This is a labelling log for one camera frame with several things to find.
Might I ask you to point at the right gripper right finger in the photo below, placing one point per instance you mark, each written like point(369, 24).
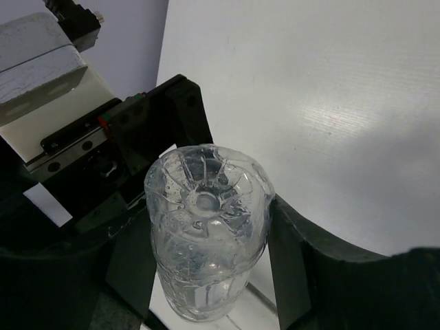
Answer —
point(324, 282)

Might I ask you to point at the clear bottle white cap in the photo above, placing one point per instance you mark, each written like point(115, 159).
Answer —
point(209, 208)

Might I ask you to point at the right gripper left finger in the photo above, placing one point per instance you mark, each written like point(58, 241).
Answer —
point(101, 279)

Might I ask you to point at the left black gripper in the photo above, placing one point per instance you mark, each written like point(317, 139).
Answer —
point(89, 172)

